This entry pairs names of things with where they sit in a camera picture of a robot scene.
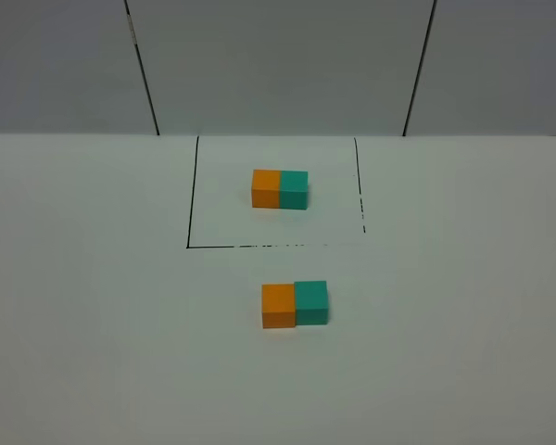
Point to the teal template block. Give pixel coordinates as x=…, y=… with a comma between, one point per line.
x=294, y=190

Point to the orange template block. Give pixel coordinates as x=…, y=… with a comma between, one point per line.
x=265, y=189

